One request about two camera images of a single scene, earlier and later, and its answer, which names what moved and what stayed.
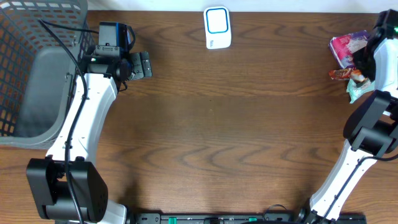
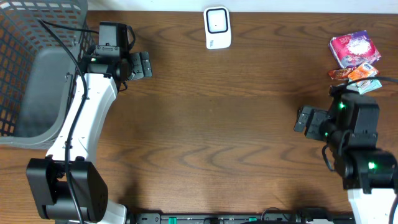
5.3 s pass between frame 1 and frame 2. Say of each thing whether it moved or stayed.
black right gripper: moved
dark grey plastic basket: stayed
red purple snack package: stayed
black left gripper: stayed
